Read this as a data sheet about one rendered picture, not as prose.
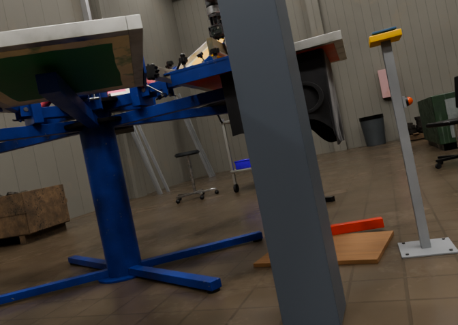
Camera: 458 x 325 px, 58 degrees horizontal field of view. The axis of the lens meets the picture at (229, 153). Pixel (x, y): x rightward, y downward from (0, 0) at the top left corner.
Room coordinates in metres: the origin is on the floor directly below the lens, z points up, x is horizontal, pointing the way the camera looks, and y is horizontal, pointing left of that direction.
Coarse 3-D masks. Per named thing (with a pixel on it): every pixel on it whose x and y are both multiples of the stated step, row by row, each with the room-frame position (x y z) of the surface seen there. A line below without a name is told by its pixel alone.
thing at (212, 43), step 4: (208, 40) 1.97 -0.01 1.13; (212, 40) 1.97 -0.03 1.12; (216, 40) 2.03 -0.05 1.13; (208, 44) 1.97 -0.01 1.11; (212, 44) 1.97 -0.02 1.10; (216, 44) 2.01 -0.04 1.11; (220, 44) 2.08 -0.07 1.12; (224, 44) 2.15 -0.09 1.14; (208, 48) 1.97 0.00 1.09; (212, 48) 1.97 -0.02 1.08; (220, 48) 2.07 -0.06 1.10; (224, 48) 2.13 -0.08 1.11; (224, 52) 2.12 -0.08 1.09
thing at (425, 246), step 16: (400, 32) 1.73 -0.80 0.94; (384, 48) 1.79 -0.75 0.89; (384, 64) 1.82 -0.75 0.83; (400, 96) 1.79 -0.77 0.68; (400, 112) 1.79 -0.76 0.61; (400, 128) 1.80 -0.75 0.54; (416, 176) 1.79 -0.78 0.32; (416, 192) 1.79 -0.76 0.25; (416, 208) 1.79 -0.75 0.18; (416, 224) 1.81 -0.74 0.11; (432, 240) 1.88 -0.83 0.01; (448, 240) 1.84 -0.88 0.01; (416, 256) 1.72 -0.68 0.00
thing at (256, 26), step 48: (240, 0) 1.28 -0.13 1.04; (240, 48) 1.29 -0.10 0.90; (288, 48) 1.30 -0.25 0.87; (240, 96) 1.30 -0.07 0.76; (288, 96) 1.25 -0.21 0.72; (288, 144) 1.26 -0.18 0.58; (288, 192) 1.27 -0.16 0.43; (288, 240) 1.28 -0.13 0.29; (288, 288) 1.29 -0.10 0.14; (336, 288) 1.29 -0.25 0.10
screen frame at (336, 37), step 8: (336, 32) 1.71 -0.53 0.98; (304, 40) 1.75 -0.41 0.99; (312, 40) 1.74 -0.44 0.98; (320, 40) 1.73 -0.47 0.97; (328, 40) 1.72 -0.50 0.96; (336, 40) 1.71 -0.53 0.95; (296, 48) 1.76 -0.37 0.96; (304, 48) 1.75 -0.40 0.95; (336, 48) 1.89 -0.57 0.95; (344, 48) 1.93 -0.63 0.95; (344, 56) 2.14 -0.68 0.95; (192, 88) 2.18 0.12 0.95; (200, 88) 2.23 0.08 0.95
